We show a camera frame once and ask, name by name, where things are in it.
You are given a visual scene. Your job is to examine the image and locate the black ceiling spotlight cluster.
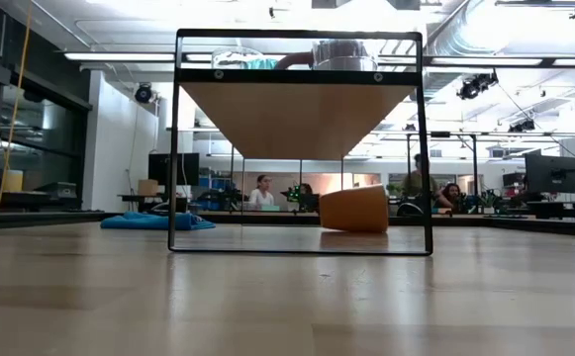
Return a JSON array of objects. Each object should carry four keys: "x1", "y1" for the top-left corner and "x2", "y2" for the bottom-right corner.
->
[
  {"x1": 508, "y1": 118, "x2": 536, "y2": 134},
  {"x1": 456, "y1": 70, "x2": 500, "y2": 102}
]

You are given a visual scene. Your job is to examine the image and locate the green potted plant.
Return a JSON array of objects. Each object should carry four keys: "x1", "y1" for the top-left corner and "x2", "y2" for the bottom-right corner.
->
[{"x1": 477, "y1": 190, "x2": 504, "y2": 214}]

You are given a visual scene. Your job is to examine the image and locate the wooden shelf black metal frame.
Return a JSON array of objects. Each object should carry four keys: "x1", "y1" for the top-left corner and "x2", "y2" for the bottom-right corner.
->
[{"x1": 167, "y1": 28, "x2": 434, "y2": 257}]

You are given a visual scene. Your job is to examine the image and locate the cardboard box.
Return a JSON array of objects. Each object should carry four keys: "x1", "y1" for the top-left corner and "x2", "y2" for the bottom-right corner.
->
[{"x1": 137, "y1": 178, "x2": 160, "y2": 197}]

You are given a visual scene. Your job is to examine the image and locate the person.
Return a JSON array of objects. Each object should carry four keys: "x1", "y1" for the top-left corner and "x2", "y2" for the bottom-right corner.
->
[
  {"x1": 403, "y1": 152, "x2": 439, "y2": 199},
  {"x1": 246, "y1": 173, "x2": 276, "y2": 208},
  {"x1": 434, "y1": 181, "x2": 466, "y2": 209}
]

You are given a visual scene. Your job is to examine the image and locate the long ceiling light strip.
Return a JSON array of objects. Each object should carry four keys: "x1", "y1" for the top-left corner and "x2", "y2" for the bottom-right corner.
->
[
  {"x1": 63, "y1": 51, "x2": 288, "y2": 63},
  {"x1": 423, "y1": 55, "x2": 575, "y2": 68}
]

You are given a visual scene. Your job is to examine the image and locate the orange plastic cup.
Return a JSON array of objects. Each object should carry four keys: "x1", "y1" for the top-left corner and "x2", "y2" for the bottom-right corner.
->
[{"x1": 319, "y1": 184, "x2": 390, "y2": 234}]

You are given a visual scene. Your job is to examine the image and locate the silver ventilation duct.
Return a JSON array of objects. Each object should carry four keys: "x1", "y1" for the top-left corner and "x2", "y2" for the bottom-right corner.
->
[{"x1": 423, "y1": 9, "x2": 496, "y2": 100}]

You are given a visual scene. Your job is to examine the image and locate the black robot green lights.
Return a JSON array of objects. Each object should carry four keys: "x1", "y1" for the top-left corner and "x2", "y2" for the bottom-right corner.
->
[{"x1": 281, "y1": 183, "x2": 321, "y2": 213}]

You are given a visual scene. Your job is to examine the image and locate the black computer monitor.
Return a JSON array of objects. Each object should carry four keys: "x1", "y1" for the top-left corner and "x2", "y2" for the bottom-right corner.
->
[{"x1": 524, "y1": 153, "x2": 575, "y2": 195}]

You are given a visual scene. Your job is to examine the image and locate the black aluminium rig frame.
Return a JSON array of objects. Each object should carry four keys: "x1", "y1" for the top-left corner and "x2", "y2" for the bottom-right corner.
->
[{"x1": 0, "y1": 211, "x2": 575, "y2": 238}]

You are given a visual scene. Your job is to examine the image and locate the blue cloth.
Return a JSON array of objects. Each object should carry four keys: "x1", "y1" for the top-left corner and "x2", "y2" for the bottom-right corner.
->
[{"x1": 100, "y1": 211, "x2": 217, "y2": 231}]

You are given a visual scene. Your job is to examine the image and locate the yellow cable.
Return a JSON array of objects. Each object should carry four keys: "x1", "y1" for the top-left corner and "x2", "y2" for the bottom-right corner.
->
[{"x1": 0, "y1": 0, "x2": 34, "y2": 213}]

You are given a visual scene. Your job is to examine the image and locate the yellow cylindrical container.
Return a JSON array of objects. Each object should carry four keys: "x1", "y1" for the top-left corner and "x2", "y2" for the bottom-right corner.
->
[{"x1": 0, "y1": 169, "x2": 25, "y2": 193}]

